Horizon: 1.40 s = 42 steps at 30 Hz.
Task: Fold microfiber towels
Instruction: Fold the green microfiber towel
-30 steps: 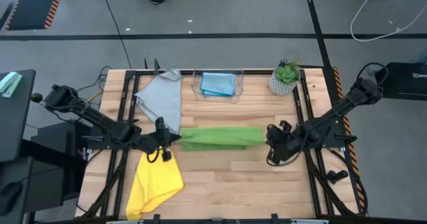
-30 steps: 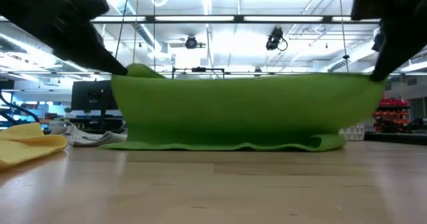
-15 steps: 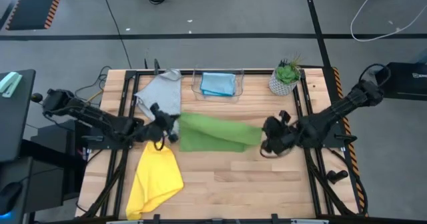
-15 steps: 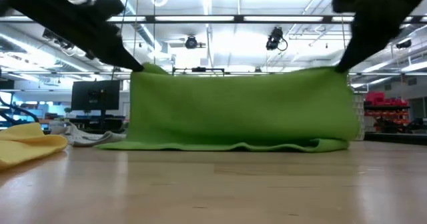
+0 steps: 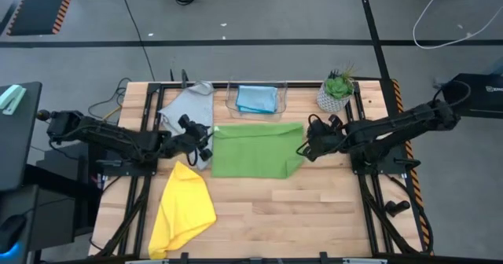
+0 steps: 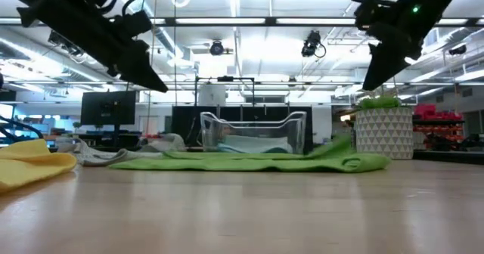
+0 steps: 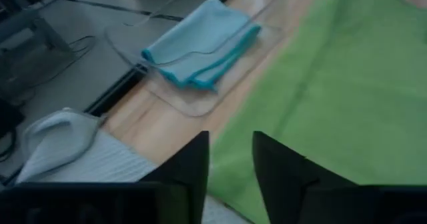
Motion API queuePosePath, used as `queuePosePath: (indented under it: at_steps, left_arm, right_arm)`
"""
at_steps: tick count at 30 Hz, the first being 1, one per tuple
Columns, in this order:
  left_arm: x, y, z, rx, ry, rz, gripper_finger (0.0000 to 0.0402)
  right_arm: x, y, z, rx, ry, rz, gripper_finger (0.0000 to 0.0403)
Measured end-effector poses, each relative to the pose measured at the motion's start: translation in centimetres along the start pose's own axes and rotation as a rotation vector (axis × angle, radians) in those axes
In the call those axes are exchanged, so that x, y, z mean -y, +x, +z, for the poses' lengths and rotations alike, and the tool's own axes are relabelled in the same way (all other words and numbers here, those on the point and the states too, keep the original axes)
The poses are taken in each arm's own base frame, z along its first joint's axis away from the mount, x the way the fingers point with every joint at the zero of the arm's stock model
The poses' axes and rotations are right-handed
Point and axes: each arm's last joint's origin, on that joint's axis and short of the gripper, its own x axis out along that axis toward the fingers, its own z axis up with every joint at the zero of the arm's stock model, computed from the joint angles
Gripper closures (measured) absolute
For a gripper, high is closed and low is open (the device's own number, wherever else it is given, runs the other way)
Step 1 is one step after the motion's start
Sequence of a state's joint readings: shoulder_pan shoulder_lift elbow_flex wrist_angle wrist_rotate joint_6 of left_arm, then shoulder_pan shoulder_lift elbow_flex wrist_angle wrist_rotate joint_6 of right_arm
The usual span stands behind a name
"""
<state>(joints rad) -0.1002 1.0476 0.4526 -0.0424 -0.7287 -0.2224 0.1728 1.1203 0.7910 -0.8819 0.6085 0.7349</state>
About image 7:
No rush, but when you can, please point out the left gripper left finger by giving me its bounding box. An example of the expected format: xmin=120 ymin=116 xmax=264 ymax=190
xmin=139 ymin=130 xmax=211 ymax=224

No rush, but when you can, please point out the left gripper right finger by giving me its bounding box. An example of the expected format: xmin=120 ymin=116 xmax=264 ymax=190
xmin=252 ymin=130 xmax=360 ymax=224

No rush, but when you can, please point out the green microfiber towel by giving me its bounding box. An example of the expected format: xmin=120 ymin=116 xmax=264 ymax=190
xmin=206 ymin=0 xmax=427 ymax=224

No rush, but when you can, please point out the blue microfiber towel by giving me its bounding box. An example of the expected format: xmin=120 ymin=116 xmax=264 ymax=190
xmin=141 ymin=0 xmax=262 ymax=92

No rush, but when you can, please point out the grey microfiber towel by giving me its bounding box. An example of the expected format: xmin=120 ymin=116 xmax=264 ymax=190
xmin=15 ymin=107 xmax=252 ymax=224

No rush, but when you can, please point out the clear plastic bin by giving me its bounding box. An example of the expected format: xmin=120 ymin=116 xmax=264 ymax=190
xmin=104 ymin=0 xmax=288 ymax=119

